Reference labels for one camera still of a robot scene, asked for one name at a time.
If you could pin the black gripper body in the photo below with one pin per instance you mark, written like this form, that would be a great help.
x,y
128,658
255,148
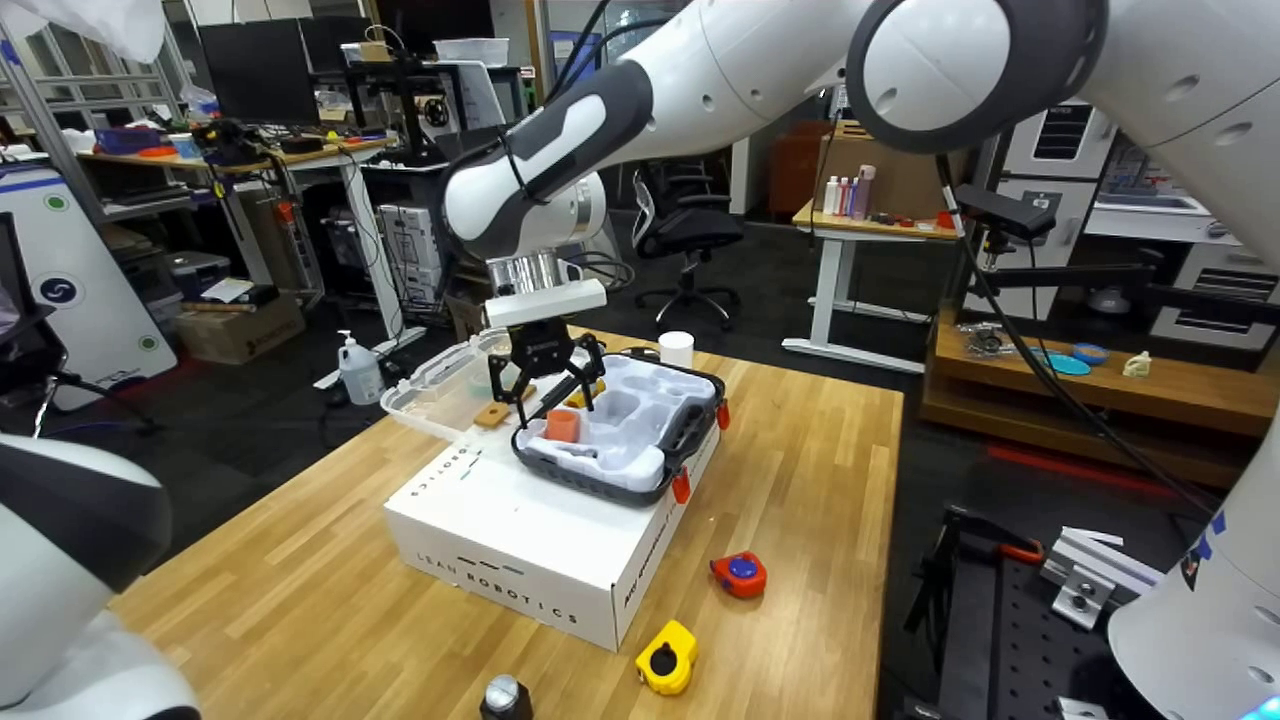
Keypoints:
x,y
542,347

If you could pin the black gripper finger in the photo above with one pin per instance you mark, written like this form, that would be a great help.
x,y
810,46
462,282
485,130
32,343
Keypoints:
x,y
506,382
585,372

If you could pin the small orange cup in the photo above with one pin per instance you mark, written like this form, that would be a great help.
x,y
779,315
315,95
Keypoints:
x,y
560,425

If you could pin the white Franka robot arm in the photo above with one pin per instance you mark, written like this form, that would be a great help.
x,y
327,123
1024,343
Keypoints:
x,y
746,65
55,626

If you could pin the grey toolbox with clear lid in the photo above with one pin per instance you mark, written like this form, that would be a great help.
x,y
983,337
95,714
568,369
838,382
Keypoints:
x,y
635,434

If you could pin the small wooden block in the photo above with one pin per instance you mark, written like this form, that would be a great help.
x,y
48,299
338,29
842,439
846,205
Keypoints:
x,y
492,417

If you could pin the white ceramic mug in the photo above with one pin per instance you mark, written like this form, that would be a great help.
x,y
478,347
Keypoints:
x,y
679,349

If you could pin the clear pump bottle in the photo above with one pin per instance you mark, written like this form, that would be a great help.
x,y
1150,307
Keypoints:
x,y
361,376

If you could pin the white computer tower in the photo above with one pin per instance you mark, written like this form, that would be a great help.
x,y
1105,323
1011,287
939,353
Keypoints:
x,y
411,255

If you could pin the white cardboard box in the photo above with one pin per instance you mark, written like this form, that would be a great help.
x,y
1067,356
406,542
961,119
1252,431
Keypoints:
x,y
532,554

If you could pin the white workbench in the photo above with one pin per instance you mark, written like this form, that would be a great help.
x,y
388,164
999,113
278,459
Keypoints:
x,y
365,241

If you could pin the red tape measure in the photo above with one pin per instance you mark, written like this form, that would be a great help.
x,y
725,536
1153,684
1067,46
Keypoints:
x,y
736,576

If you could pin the white desk with wood top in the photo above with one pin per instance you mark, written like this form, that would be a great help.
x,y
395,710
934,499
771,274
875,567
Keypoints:
x,y
834,287

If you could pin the brown cardboard box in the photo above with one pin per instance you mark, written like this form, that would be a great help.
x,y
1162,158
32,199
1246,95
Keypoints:
x,y
241,333

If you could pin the black 3D printer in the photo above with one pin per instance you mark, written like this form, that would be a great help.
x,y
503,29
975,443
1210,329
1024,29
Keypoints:
x,y
406,105

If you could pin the brown cabinet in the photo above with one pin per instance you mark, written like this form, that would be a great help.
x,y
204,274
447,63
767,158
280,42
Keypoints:
x,y
789,175

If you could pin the yellow tape measure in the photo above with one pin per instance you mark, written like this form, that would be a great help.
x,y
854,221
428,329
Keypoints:
x,y
665,660

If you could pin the small white bottle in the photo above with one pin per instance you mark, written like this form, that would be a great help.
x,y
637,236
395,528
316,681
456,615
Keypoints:
x,y
834,199

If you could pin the small black silver knob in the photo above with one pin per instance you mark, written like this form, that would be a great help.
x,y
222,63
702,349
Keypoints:
x,y
506,702

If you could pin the pink white bottle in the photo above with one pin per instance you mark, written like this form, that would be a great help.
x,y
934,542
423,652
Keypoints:
x,y
863,190

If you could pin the large cardboard box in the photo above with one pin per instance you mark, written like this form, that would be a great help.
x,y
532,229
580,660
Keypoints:
x,y
905,185

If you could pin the black monitor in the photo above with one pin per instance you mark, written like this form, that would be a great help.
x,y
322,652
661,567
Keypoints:
x,y
255,72

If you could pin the small red item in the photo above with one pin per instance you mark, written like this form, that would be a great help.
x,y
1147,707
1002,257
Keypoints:
x,y
949,219

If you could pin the white cabinet with round logo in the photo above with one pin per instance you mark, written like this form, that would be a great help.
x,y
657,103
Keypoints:
x,y
80,267

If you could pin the small teal item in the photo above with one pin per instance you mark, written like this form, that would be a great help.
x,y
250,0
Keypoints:
x,y
1067,363

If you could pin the low wooden table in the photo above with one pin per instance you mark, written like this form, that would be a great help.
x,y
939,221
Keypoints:
x,y
1067,403

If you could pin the black perforated cart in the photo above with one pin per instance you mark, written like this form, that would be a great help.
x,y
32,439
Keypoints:
x,y
994,652

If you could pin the small pale item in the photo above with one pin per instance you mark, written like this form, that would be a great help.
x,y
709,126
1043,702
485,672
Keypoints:
x,y
1139,366

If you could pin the white toy kitchen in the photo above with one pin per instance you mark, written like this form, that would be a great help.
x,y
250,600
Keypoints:
x,y
1225,337

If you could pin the black camera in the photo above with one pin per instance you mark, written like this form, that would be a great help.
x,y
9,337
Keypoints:
x,y
1002,209

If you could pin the black camera stand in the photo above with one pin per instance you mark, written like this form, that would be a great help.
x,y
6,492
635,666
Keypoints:
x,y
1067,282

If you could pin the silver aluminium bracket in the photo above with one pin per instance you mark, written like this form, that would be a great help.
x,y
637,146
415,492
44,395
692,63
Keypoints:
x,y
1086,580

